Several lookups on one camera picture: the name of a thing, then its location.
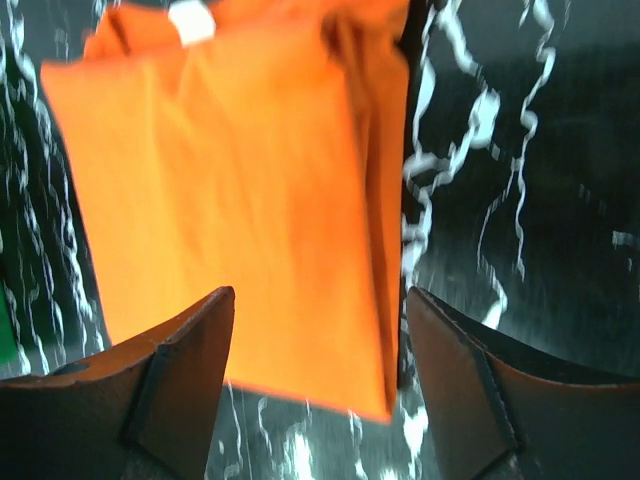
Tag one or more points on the orange t shirt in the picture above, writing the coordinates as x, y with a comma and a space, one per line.
254, 144

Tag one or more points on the green plastic tray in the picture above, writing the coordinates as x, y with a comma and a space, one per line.
8, 346

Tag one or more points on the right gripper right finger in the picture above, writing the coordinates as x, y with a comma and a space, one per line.
500, 409

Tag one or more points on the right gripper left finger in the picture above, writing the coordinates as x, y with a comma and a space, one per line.
144, 409

